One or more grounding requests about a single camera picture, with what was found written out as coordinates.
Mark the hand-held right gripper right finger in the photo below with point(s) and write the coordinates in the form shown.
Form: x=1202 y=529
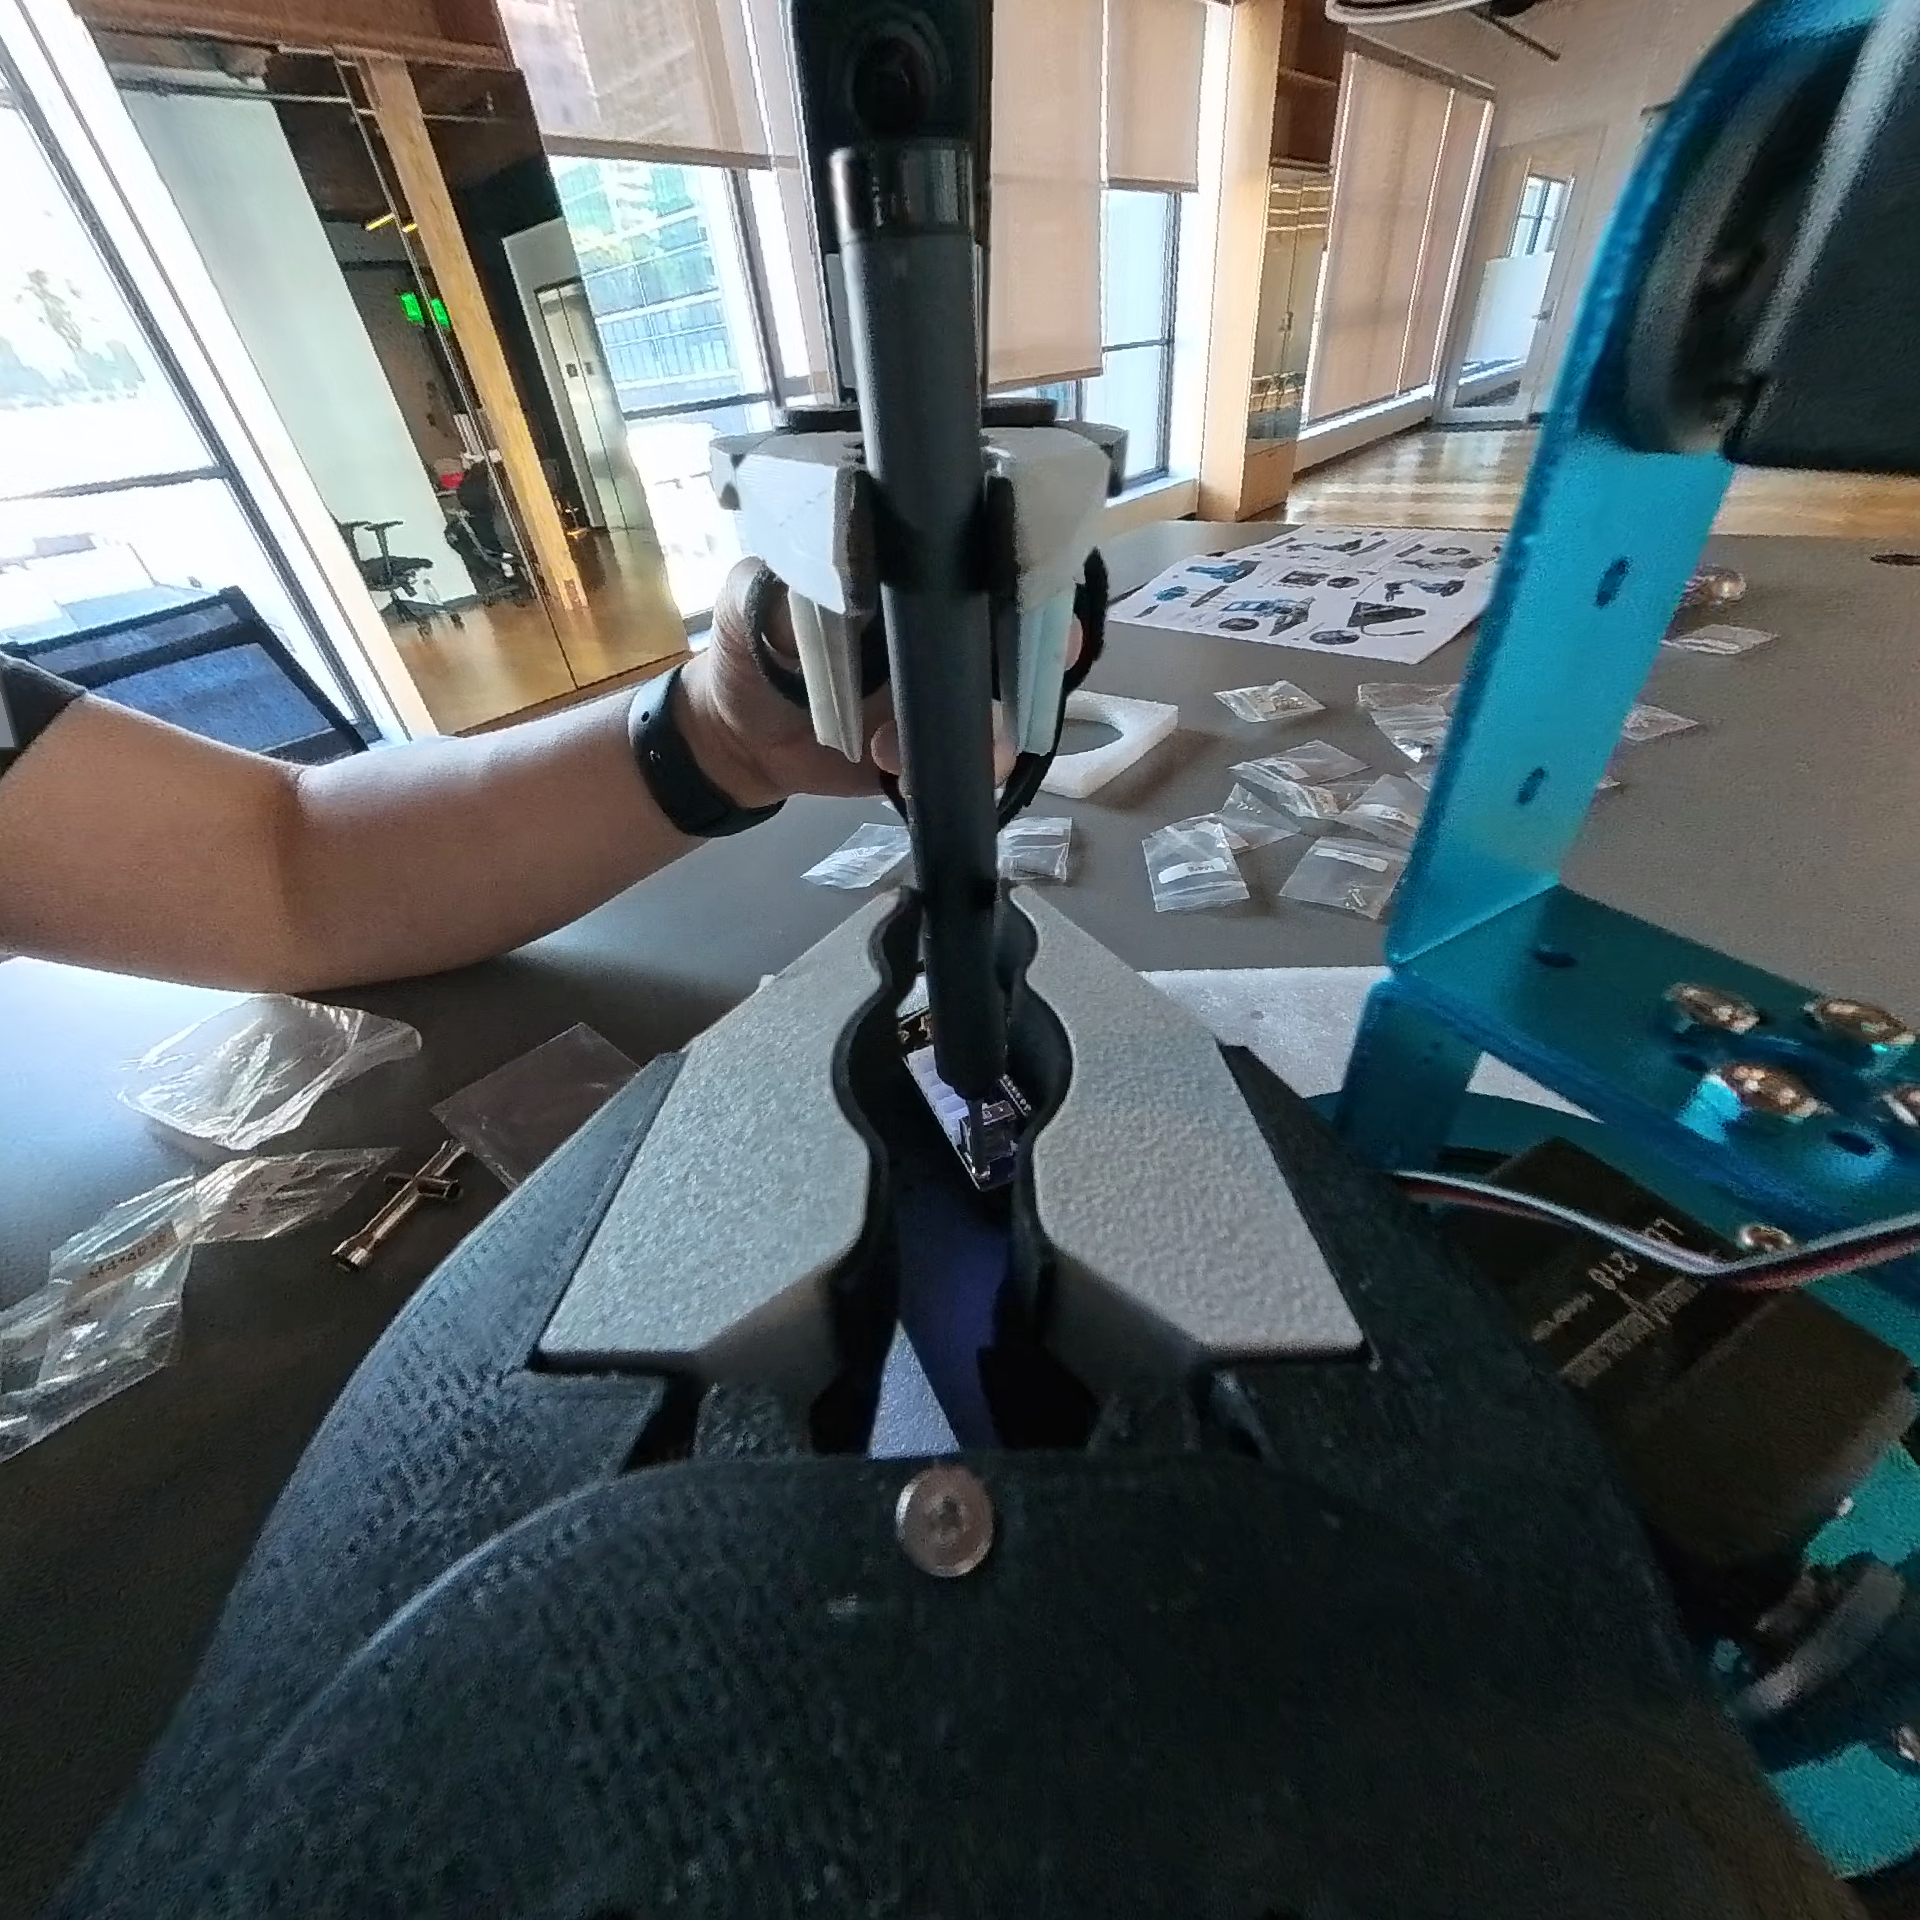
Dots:
x=1188 y=1198

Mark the white foam sheet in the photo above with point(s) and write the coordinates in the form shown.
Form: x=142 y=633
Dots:
x=1290 y=1019

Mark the person's left forearm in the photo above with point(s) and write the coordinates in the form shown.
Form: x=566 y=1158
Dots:
x=330 y=855

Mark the dark blue panel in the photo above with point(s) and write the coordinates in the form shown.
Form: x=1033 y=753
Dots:
x=182 y=672

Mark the grey desk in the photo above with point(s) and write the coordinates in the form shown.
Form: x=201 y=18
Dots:
x=673 y=975

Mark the beige roller blind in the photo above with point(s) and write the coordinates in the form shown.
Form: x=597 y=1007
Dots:
x=1044 y=192
x=660 y=77
x=1396 y=227
x=1154 y=89

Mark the person's left hand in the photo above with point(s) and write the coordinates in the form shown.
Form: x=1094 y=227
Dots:
x=750 y=736

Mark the wooden shelf unit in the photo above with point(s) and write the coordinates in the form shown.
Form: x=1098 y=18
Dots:
x=1276 y=269

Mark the blue toy robot arm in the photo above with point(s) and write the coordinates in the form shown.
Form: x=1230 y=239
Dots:
x=1560 y=672

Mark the small clear plastic bag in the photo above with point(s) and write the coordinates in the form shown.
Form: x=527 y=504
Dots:
x=257 y=1193
x=91 y=1336

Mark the metal cross socket wrench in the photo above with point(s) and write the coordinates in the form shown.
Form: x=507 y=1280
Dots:
x=394 y=1198

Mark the wooden pillar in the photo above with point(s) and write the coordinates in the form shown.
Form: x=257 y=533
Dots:
x=453 y=300

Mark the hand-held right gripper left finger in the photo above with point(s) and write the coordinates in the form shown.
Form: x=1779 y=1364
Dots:
x=719 y=1198

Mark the black circuit board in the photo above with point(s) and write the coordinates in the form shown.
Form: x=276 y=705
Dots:
x=983 y=1118

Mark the white foam frame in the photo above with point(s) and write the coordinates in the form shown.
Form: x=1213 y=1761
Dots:
x=1148 y=736

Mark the printed instruction sheet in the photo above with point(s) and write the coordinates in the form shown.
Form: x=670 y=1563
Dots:
x=1322 y=591

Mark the black electric screwdriver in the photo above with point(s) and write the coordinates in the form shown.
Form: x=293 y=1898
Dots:
x=923 y=450

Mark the pile of small clear bags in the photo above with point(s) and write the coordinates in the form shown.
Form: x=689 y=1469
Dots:
x=1337 y=871

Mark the crumpled clear plastic bag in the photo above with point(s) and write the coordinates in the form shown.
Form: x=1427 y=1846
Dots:
x=257 y=1064

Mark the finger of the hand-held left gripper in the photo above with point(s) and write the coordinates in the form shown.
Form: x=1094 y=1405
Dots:
x=1051 y=510
x=790 y=510

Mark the black office chair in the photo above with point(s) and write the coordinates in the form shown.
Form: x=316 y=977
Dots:
x=487 y=533
x=394 y=566

